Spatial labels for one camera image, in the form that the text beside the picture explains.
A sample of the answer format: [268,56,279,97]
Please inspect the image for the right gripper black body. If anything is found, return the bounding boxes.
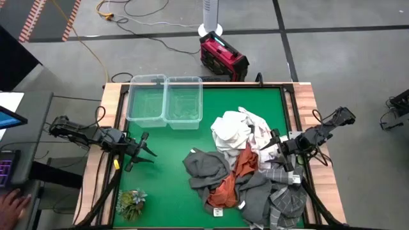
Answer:
[270,128,300,173]

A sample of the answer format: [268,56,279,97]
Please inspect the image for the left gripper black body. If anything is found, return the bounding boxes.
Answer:
[123,132,150,173]

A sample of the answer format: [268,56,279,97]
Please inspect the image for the grey striped towel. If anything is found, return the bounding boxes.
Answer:
[258,165,304,187]

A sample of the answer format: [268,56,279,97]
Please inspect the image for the grey knitted garment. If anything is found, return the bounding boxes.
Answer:
[238,106,282,171]

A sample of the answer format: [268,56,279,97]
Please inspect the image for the orange towel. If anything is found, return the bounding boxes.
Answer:
[206,143,259,209]

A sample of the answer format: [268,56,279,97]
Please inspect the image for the grey plaid towel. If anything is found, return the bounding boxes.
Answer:
[268,183,308,230]

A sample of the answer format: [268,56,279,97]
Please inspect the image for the dark grey towel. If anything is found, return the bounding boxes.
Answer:
[182,148,239,199]
[235,172,277,230]

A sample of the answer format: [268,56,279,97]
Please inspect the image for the plain white towel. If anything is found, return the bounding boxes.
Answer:
[210,111,253,160]

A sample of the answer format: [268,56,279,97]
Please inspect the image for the clear plastic bin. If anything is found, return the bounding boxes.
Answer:
[163,75,204,130]
[126,73,169,128]

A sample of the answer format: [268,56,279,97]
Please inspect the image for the green table mat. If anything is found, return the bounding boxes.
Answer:
[112,86,305,229]

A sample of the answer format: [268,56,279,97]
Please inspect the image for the small potted succulent plant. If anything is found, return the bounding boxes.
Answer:
[115,188,148,222]

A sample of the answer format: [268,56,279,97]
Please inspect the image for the red and black toolbox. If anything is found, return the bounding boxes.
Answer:
[199,30,251,82]

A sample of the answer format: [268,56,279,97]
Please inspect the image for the grey desk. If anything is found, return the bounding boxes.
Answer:
[0,91,54,192]

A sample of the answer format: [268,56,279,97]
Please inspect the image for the computer monitor blue screen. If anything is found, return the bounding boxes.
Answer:
[0,105,29,130]

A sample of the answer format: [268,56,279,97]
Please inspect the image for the keyboard with purple lights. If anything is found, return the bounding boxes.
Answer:
[0,149,20,189]

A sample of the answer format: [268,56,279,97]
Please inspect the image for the person's hand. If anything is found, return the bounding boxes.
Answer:
[0,188,32,230]

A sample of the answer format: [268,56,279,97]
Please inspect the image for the black partition panel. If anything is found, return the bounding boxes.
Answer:
[0,25,43,92]

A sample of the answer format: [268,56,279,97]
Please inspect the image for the black floor mat orange stripes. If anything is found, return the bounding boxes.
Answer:
[0,0,82,44]

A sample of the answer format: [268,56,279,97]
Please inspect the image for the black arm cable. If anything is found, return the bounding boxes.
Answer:
[93,105,107,129]
[311,109,335,167]

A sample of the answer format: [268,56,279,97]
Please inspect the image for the black cable loop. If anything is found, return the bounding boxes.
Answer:
[111,72,134,84]

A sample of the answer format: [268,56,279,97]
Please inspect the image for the black floor cable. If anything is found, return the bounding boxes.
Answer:
[113,0,202,55]

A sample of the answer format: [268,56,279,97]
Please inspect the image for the black equipment with cables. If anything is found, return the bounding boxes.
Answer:
[379,89,409,131]

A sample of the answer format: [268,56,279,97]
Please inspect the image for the white floor cable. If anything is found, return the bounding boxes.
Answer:
[107,0,201,28]

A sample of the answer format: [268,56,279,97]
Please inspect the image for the yellow extension cable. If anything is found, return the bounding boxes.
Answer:
[50,0,115,84]

